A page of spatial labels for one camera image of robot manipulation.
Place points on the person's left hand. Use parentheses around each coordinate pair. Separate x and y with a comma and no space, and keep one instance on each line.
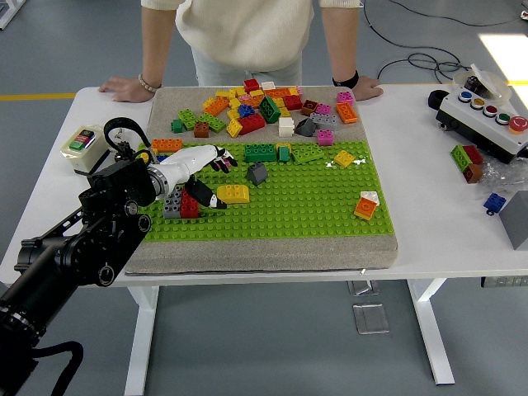
(368,88)

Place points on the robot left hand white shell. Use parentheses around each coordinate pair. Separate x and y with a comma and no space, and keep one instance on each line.
(185,161)

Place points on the person's right hand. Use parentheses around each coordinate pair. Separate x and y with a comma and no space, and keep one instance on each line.
(121,90)

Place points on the grey eight-stud brick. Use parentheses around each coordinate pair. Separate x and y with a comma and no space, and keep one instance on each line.
(324,121)
(172,206)

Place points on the dark grey sloped brick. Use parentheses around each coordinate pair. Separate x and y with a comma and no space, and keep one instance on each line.
(256,174)
(305,128)

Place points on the green studded baseplate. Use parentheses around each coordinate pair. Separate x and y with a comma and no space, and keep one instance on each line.
(309,206)

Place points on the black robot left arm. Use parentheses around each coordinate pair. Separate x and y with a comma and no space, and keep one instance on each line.
(115,181)

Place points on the person's right forearm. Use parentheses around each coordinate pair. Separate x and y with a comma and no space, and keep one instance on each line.
(161,45)

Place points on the person's left forearm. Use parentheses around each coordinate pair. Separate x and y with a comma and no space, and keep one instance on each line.
(338,41)

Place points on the blue four-stud brick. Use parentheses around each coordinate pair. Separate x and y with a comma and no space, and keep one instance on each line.
(246,110)
(495,203)
(162,158)

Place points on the magenta four-stud brick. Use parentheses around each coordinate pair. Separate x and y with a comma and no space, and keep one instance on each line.
(326,137)
(345,97)

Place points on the orange eight-stud brick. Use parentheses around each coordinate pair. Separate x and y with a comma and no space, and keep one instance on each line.
(346,113)
(167,145)
(216,106)
(277,92)

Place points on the green two-stud brick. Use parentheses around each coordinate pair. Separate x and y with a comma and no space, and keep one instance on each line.
(177,126)

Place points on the lime green eight-stud brick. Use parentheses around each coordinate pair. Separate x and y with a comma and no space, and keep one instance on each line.
(459,158)
(214,123)
(189,119)

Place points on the pink four-stud brick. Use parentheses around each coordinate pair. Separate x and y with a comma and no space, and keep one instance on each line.
(323,109)

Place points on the yellow building brick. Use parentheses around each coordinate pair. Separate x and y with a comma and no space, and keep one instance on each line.
(293,91)
(233,114)
(284,145)
(234,103)
(237,91)
(284,110)
(222,94)
(256,93)

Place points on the yellow four-stud brick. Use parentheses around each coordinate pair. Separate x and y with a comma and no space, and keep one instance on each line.
(345,158)

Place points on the dark green eight-stud brick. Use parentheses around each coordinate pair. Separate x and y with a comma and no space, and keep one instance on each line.
(260,153)
(270,109)

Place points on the lime green flat plate brick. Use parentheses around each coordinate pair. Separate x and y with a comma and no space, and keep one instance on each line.
(308,155)

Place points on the white four-stud brick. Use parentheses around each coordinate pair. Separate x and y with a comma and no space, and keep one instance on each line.
(370,196)
(286,127)

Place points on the orange building brick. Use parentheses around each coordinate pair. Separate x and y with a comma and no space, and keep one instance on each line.
(255,102)

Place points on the white building brick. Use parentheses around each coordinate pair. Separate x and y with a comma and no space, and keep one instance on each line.
(269,85)

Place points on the teal green building brick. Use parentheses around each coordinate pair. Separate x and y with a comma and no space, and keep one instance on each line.
(284,154)

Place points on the red four-stud brick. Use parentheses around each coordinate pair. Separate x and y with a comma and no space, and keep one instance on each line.
(251,85)

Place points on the orange four-stud brick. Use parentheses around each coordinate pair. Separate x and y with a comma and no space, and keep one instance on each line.
(366,208)

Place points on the red building brick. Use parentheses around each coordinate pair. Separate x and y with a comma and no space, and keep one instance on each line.
(473,154)

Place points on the black wristband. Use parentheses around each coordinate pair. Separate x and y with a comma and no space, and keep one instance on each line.
(345,79)

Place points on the white push-button control box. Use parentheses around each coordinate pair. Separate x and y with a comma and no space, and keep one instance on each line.
(474,123)

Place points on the grey-brown cushion mat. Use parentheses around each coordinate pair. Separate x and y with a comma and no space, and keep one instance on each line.
(255,255)

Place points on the round translucent lidded container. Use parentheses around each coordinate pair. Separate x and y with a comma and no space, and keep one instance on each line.
(493,82)

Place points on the person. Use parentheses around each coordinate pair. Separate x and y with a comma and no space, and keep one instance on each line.
(243,33)

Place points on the clear plastic bag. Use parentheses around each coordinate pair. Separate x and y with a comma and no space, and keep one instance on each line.
(501,175)

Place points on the white table leg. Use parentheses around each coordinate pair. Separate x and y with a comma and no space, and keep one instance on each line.
(140,350)
(429,330)

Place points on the clear floor socket cover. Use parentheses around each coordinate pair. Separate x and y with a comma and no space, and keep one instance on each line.
(363,287)
(371,319)

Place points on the grey box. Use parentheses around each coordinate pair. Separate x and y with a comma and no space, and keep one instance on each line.
(517,222)

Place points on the under-table control panel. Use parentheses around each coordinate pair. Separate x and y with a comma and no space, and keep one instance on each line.
(505,282)

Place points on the cream switch box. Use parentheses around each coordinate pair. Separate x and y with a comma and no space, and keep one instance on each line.
(82,144)

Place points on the white furniture frame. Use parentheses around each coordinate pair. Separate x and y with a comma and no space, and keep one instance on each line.
(10,12)

